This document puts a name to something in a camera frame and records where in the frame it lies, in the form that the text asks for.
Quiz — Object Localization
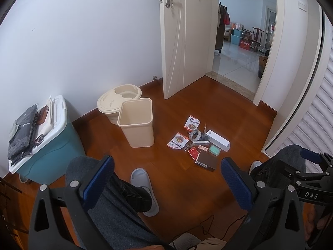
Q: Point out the red crate in hallway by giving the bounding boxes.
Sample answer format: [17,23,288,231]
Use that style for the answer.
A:
[239,39,251,50]

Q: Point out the small brown box on lid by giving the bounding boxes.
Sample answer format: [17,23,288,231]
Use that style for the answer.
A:
[36,106,49,125]

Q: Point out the teal bin in hallway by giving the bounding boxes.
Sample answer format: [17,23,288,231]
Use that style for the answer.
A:
[231,29,244,46]

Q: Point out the white louvered closet door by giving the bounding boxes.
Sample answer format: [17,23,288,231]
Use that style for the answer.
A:
[262,14,332,157]

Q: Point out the beige square trash bin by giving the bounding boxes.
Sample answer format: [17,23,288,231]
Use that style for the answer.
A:
[117,98,154,148]

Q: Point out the orange snack packet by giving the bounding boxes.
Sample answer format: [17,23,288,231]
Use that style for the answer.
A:
[167,133,189,150]
[183,115,200,131]

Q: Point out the tape roll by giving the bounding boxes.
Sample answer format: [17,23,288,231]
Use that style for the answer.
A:
[189,129,201,141]

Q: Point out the white slipper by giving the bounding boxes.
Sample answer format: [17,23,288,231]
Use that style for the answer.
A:
[130,168,159,217]
[248,160,262,174]

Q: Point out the white door frame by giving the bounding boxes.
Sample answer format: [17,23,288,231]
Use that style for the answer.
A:
[252,0,286,107]

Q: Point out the right white slipper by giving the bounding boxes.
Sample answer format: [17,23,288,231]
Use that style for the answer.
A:
[248,160,262,174]

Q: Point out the cream round lidded bucket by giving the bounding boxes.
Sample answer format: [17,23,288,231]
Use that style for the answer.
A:
[97,84,142,125]

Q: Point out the right leg dark trousers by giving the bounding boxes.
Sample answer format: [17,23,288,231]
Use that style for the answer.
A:
[249,145,306,189]

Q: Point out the wooden chair in hallway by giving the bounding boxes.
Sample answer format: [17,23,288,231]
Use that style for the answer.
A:
[250,27,264,52]

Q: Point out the red cigarette pack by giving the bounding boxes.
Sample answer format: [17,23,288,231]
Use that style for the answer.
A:
[187,147,200,162]

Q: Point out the black bristle hair brush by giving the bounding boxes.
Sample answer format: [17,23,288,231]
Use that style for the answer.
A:
[199,133,209,141]

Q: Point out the green white small box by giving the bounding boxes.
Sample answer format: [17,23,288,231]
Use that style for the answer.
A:
[208,145,221,156]

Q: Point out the long white carton box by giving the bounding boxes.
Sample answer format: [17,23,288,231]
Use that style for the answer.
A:
[206,130,230,152]

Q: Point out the white bedroom door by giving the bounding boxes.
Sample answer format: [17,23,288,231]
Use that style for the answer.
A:
[160,0,219,99]

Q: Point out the left leg grey trousers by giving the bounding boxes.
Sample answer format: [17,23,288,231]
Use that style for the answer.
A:
[65,156,167,250]

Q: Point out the teal storage box white lid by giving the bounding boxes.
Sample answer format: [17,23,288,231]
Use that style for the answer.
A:
[9,95,85,185]

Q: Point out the black folded garment bag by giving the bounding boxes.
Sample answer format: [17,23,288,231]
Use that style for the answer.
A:
[7,104,38,166]

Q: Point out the left white slipper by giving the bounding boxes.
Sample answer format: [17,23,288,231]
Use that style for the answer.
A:
[130,168,159,217]

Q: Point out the cream folded cloth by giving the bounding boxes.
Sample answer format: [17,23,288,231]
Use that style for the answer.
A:
[37,98,54,137]

